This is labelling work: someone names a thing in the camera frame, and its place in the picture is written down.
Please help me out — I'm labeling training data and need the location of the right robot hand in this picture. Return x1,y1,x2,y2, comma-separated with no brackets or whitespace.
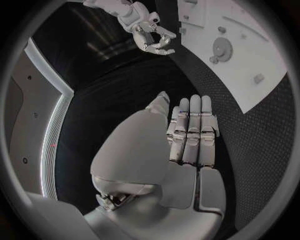
131,23,177,56

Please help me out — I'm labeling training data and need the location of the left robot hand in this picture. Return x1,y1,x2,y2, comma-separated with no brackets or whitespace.
83,91,228,240

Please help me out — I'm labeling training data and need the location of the white task board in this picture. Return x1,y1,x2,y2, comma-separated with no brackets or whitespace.
176,0,289,115

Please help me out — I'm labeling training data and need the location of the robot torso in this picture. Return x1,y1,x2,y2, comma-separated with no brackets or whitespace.
4,37,75,201

